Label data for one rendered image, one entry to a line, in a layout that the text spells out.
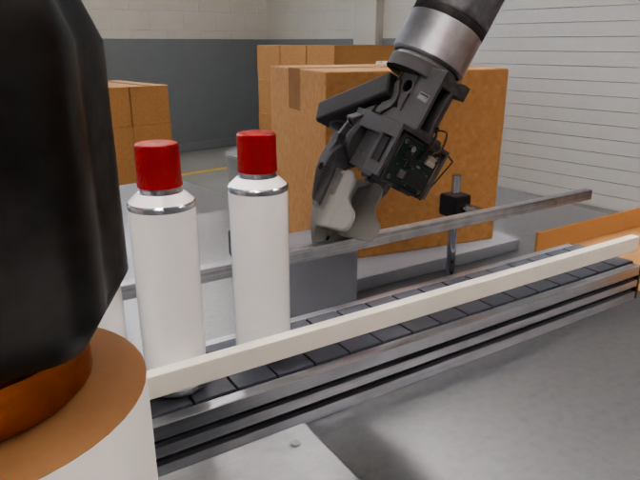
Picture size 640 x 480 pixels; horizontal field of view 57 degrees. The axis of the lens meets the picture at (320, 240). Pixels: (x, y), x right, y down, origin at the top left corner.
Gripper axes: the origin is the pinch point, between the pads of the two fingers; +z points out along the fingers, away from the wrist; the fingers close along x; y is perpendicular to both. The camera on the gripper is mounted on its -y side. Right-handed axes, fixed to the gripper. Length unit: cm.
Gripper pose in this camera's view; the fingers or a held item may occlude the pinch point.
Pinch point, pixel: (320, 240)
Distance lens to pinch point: 61.5
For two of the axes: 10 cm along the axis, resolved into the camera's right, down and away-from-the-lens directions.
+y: 5.1, 3.8, -7.7
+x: 7.3, 2.9, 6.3
